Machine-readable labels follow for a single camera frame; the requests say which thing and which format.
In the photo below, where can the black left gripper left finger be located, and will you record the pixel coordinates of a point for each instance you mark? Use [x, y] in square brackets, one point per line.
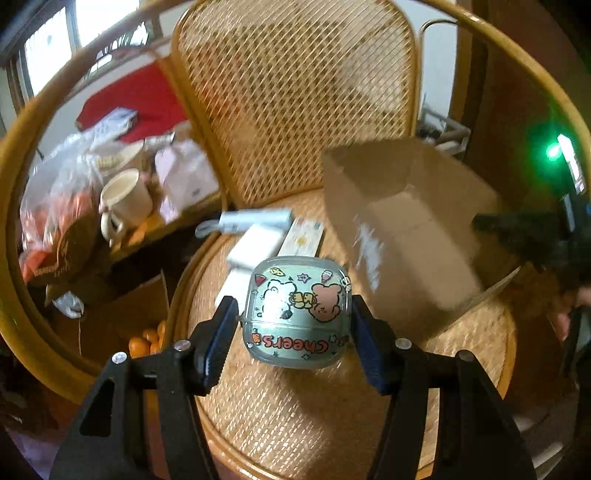
[109, 438]

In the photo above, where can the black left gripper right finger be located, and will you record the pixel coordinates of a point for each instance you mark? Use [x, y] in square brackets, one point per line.
[477, 438]

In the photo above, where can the white power adapter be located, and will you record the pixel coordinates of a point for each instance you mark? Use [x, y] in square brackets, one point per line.
[257, 244]
[236, 286]

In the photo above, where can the green cartoon earbuds case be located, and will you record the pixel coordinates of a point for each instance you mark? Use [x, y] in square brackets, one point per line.
[298, 312]

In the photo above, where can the brown cardboard box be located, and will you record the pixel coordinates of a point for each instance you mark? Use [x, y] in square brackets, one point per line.
[403, 211]

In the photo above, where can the white remote control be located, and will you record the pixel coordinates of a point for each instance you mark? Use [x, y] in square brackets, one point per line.
[303, 239]

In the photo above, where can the cardboard box of oranges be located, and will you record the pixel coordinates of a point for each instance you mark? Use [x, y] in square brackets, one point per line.
[106, 328]

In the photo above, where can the wooden side table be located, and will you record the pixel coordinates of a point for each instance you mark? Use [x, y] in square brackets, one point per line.
[164, 220]

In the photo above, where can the cream ceramic mug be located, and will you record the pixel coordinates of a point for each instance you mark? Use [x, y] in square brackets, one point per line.
[125, 203]

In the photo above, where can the white tissue box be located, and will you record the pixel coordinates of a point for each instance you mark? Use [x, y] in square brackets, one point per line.
[185, 177]

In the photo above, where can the rattan wicker chair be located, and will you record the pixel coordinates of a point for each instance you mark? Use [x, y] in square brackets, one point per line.
[22, 327]

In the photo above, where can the plastic bag of oranges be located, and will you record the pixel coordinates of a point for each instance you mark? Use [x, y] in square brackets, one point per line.
[59, 212]

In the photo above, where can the red cushion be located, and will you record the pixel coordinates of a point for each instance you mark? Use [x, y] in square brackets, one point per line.
[145, 91]

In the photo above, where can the window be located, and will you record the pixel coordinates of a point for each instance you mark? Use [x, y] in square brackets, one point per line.
[39, 37]

